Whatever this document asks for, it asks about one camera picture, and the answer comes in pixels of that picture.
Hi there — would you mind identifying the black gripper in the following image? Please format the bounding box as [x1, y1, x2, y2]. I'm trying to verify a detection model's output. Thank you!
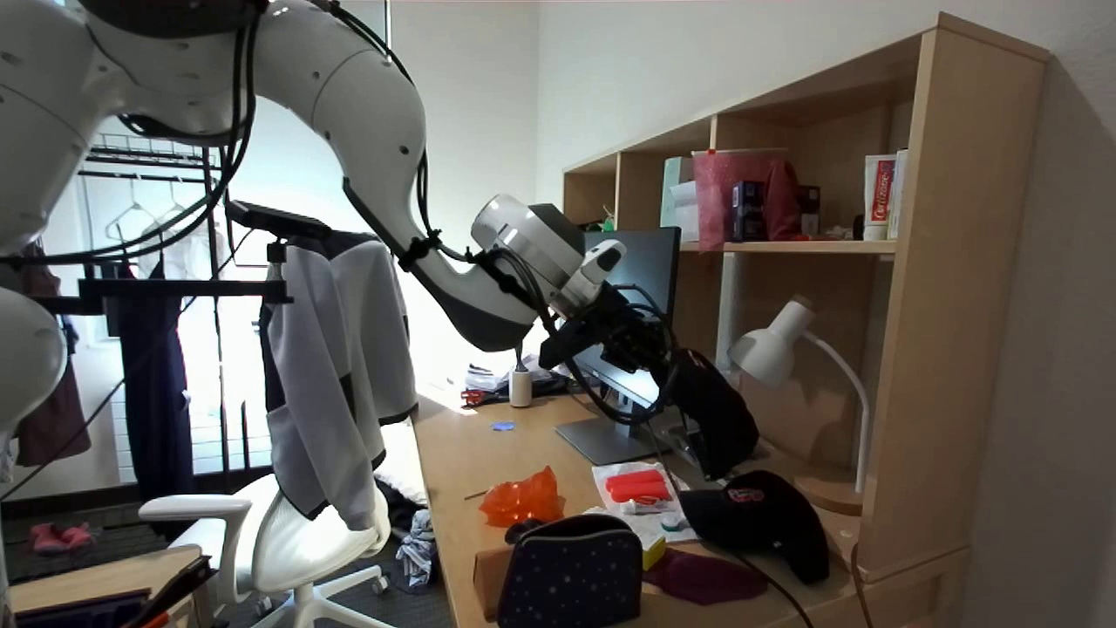
[538, 283, 701, 423]

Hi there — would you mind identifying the white desk lamp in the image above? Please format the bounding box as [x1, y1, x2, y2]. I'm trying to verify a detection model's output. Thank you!
[727, 296, 874, 498]

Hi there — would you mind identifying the white cardboard tube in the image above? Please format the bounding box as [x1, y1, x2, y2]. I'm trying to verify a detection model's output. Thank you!
[711, 248, 752, 381]

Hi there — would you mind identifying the clear white plastic bag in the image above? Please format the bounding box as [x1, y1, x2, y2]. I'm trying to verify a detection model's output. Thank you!
[590, 457, 680, 522]

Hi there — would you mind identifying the black computer monitor with stand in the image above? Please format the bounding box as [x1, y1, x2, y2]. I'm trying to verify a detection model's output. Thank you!
[553, 223, 684, 467]

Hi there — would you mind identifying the small white bottle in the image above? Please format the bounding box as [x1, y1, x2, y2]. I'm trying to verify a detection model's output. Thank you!
[505, 353, 538, 410]

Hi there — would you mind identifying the pale green white box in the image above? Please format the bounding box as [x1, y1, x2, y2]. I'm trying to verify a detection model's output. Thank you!
[660, 152, 705, 244]

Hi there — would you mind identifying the white and red cloth pile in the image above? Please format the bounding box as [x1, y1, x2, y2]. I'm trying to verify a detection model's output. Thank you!
[456, 358, 570, 410]

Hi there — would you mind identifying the orange plastic bag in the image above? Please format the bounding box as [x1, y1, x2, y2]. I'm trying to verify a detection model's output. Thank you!
[478, 463, 567, 529]

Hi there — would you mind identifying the maroon cloth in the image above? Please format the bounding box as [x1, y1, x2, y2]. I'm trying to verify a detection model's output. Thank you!
[642, 544, 769, 607]

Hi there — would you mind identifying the pink bag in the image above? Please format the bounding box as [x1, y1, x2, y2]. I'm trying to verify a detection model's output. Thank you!
[689, 145, 802, 250]

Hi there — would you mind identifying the dark jar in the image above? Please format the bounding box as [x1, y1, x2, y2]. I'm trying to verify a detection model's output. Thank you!
[795, 181, 827, 240]

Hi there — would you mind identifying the navy dotted pouch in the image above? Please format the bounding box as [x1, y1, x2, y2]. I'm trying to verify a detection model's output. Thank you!
[495, 512, 646, 628]

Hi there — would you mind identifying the white and red box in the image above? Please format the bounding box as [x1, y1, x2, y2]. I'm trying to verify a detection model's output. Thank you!
[860, 151, 913, 244]

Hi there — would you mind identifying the crumpled patterned cloth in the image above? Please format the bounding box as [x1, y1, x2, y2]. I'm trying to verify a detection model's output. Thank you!
[389, 507, 439, 590]

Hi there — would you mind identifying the wooden shelf unit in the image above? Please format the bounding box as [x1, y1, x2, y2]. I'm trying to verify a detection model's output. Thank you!
[561, 11, 1056, 628]

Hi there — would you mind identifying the grey jacket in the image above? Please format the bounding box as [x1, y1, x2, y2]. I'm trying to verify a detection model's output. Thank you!
[256, 236, 418, 534]

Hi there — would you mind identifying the white office chair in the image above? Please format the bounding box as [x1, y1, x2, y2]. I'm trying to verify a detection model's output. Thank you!
[134, 467, 398, 628]

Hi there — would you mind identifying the dark hanging dress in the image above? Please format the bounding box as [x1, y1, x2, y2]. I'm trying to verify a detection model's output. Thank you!
[106, 256, 194, 491]

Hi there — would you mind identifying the metal clothes rack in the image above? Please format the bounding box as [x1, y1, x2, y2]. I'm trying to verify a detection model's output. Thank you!
[44, 126, 291, 480]

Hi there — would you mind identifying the pink item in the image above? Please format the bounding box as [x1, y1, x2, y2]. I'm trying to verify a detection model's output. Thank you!
[27, 518, 97, 554]

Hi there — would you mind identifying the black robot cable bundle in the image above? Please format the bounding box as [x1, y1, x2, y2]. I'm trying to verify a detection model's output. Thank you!
[0, 0, 263, 266]

